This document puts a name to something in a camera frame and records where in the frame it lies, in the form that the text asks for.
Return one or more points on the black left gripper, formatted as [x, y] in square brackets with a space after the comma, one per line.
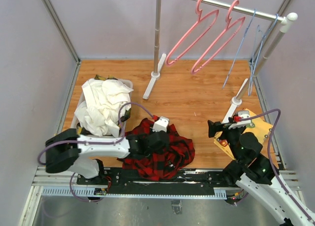
[161, 149]

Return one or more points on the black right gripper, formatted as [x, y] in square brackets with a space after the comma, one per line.
[217, 126]

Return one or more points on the red black plaid shirt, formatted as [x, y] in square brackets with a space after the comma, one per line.
[163, 164]

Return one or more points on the white shirt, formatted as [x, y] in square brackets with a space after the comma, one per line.
[105, 107]

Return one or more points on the yellow plaid flannel shirt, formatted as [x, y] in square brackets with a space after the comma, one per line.
[123, 115]

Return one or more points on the blue wire hanger with plaid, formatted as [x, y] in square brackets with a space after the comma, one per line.
[239, 48]

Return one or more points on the pink plastic hanger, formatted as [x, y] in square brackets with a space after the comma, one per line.
[192, 31]
[230, 30]

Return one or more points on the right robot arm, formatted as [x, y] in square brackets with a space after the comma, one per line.
[257, 176]

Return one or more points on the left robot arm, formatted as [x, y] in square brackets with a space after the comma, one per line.
[69, 151]

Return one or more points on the white plastic laundry basket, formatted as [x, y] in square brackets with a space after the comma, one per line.
[123, 84]

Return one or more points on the metal clothes rack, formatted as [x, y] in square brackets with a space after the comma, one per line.
[256, 65]

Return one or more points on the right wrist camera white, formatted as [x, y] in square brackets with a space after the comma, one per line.
[240, 119]

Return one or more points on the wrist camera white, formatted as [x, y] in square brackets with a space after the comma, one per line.
[161, 124]
[240, 119]

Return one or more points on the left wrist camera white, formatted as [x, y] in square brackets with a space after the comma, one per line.
[161, 124]

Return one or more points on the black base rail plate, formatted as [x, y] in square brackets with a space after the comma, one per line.
[187, 182]

